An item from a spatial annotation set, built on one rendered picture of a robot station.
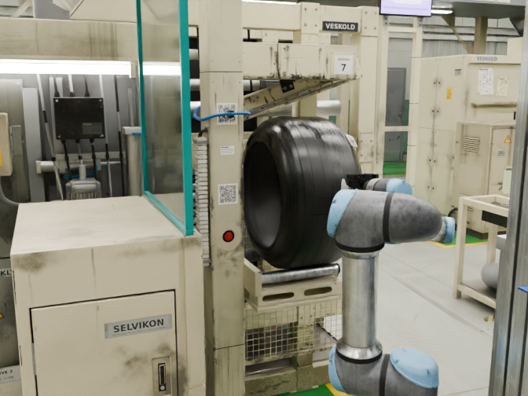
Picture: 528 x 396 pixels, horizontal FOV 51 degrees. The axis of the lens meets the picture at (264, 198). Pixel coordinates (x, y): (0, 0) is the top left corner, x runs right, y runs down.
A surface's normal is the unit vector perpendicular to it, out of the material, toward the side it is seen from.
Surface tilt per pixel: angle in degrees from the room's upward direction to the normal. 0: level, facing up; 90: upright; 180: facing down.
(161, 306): 90
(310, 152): 52
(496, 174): 90
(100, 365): 90
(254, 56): 90
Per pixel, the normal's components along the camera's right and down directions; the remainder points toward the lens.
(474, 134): -0.95, 0.06
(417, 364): 0.12, -0.96
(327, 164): 0.33, -0.32
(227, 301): 0.37, 0.18
